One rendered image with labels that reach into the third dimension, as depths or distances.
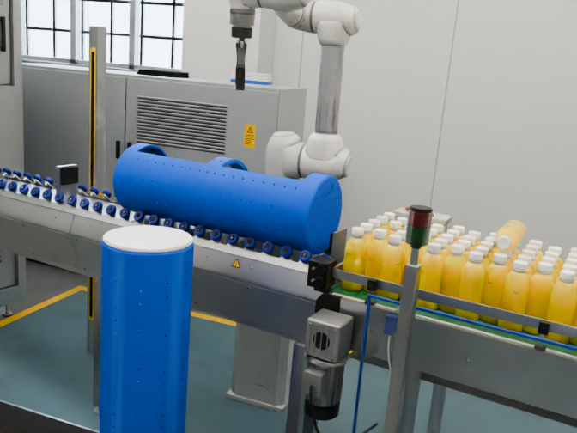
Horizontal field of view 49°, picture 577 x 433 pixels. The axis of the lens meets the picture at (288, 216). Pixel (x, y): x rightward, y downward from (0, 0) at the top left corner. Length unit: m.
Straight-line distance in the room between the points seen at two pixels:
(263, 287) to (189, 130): 2.03
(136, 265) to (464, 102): 3.40
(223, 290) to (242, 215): 0.32
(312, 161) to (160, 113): 1.67
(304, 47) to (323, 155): 2.48
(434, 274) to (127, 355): 0.97
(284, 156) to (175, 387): 1.17
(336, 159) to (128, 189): 0.88
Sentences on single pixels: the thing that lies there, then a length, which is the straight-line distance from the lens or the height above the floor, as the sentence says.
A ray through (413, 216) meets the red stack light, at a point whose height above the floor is 1.24.
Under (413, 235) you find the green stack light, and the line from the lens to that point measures 1.70.
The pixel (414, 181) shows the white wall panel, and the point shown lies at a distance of 4.97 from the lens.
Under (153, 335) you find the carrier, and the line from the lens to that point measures 2.01.
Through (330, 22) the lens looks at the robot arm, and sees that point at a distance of 2.73.
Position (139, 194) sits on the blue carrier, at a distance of 2.52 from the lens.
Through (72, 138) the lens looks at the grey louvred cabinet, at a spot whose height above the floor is 0.98.
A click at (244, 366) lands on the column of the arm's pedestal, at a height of 0.18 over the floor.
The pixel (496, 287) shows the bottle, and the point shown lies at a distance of 1.96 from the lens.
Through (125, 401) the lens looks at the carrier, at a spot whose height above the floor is 0.54.
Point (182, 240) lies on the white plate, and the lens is 2.01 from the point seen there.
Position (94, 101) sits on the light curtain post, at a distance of 3.27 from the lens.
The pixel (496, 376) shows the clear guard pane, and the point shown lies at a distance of 1.89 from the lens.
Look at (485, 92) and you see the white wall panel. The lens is 4.86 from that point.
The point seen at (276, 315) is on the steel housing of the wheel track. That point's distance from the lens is 2.31.
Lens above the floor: 1.60
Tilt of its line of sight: 14 degrees down
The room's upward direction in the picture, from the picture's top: 5 degrees clockwise
